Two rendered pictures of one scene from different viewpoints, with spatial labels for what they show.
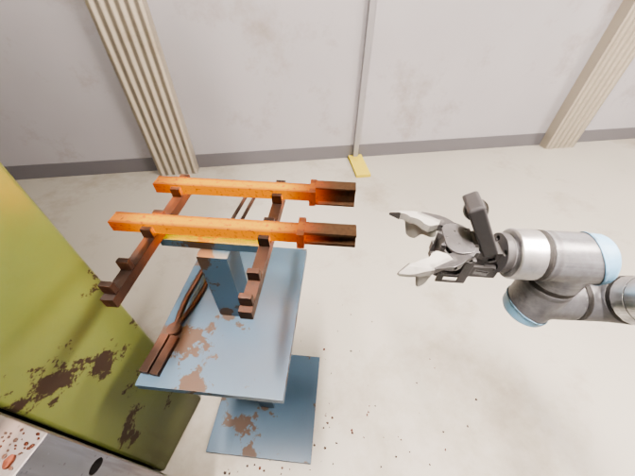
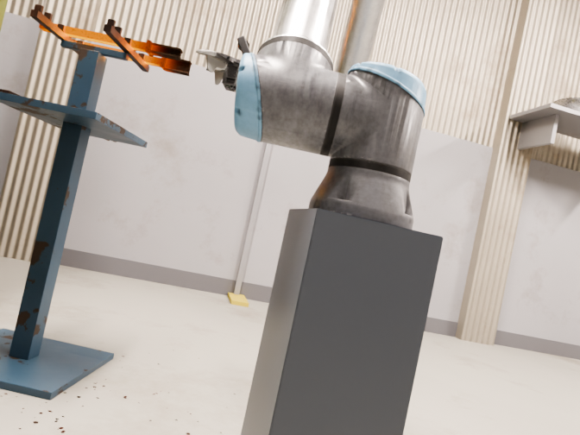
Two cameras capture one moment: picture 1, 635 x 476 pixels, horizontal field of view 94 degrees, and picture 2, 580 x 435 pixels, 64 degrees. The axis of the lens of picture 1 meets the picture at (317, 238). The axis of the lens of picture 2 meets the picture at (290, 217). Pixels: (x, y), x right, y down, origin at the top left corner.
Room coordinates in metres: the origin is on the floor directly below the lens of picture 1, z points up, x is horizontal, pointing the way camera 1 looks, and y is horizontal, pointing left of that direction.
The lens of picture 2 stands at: (-1.06, -0.44, 0.55)
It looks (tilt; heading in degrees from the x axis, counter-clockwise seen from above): 2 degrees up; 357
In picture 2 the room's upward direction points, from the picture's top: 12 degrees clockwise
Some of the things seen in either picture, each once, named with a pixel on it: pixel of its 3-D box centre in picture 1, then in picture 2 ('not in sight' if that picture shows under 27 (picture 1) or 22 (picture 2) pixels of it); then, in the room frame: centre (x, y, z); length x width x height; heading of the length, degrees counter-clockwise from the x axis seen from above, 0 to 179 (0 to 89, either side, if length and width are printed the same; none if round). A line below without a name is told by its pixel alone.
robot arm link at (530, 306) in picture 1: (540, 295); not in sight; (0.34, -0.46, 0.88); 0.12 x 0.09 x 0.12; 88
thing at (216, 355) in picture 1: (236, 307); (78, 122); (0.39, 0.20, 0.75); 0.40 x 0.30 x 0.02; 175
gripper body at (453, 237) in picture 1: (468, 253); (243, 76); (0.36, -0.27, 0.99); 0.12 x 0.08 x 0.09; 86
